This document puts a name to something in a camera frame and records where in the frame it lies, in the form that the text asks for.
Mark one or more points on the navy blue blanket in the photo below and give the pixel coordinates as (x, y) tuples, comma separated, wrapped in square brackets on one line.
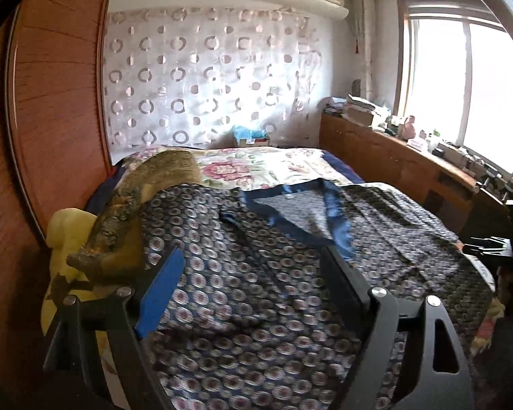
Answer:
[(342, 171)]

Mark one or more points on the long wooden cabinet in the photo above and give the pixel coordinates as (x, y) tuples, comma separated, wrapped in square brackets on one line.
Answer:
[(384, 158)]

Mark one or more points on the pink figurine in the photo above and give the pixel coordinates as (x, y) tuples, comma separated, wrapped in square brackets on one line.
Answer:
[(409, 127)]

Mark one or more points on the window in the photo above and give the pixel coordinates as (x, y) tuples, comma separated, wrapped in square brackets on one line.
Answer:
[(466, 85)]

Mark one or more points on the floral bed blanket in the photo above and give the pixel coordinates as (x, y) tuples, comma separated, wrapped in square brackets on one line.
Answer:
[(260, 166)]

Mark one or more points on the circle patterned curtain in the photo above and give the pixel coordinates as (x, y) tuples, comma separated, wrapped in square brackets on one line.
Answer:
[(205, 77)]

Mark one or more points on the small pink box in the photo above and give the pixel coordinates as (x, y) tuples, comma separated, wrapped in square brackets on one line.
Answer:
[(418, 144)]

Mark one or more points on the stack of books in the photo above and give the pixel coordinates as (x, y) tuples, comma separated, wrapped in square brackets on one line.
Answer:
[(361, 111)]

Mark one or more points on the wooden headboard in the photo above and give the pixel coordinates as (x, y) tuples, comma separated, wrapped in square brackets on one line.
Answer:
[(55, 94)]

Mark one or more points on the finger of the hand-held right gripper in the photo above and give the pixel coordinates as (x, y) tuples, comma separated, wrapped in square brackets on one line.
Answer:
[(483, 247)]

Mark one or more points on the gold patterned pillow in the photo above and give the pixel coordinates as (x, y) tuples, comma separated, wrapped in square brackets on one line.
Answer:
[(154, 175)]

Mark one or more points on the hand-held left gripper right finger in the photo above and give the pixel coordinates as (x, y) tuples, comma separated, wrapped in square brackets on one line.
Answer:
[(346, 286)]

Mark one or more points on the cardboard box with blue cloth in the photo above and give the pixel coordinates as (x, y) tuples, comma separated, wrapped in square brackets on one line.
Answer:
[(250, 136)]

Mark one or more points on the blue patterned garment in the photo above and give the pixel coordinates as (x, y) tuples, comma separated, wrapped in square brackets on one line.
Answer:
[(248, 273)]

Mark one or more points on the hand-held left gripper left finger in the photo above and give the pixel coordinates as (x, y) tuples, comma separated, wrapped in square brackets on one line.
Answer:
[(162, 294)]

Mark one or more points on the white wall pipe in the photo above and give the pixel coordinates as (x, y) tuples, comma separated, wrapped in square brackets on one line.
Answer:
[(365, 42)]

